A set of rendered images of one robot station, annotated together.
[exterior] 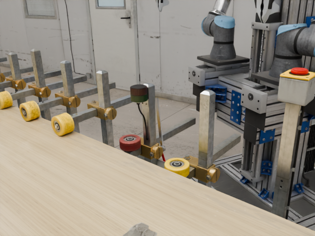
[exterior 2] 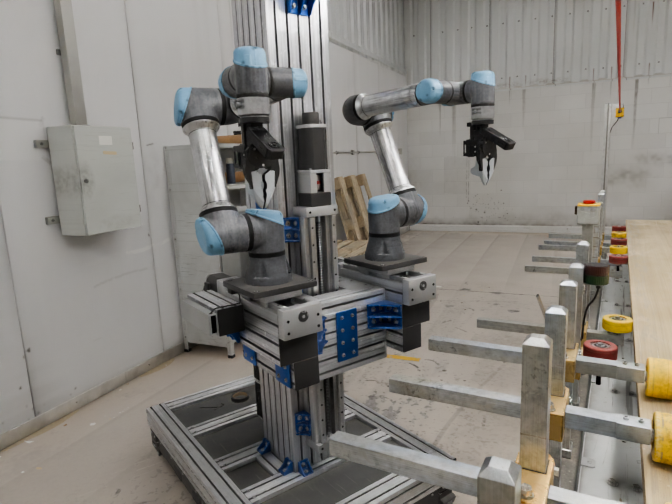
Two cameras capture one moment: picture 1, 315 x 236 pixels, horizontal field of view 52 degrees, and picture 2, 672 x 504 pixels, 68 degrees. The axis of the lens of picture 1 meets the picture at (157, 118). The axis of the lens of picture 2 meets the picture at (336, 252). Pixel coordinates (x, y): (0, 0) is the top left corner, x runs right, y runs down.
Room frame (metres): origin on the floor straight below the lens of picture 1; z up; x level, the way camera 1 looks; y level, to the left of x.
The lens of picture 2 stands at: (2.00, 1.18, 1.42)
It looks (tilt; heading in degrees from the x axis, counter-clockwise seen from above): 11 degrees down; 258
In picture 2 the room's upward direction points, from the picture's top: 3 degrees counter-clockwise
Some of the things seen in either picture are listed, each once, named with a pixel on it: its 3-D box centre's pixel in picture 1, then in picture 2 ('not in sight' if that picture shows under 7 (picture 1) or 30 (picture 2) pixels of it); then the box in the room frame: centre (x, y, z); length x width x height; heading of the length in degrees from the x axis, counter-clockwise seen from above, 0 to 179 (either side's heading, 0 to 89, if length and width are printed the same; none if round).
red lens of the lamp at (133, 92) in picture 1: (138, 90); (596, 269); (1.07, 0.06, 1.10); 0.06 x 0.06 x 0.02
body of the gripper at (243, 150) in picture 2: not in sight; (254, 144); (1.93, -0.05, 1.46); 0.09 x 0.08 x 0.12; 114
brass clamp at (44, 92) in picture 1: (39, 90); (531, 488); (1.62, 0.61, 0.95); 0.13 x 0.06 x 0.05; 49
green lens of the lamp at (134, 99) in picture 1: (138, 96); (596, 278); (1.07, 0.06, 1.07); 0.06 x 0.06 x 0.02
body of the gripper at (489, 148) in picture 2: not in sight; (480, 139); (1.16, -0.40, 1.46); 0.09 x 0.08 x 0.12; 114
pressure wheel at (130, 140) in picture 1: (130, 151); (599, 363); (1.08, 0.11, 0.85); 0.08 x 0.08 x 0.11
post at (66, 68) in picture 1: (71, 110); (552, 428); (1.44, 0.41, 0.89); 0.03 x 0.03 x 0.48; 49
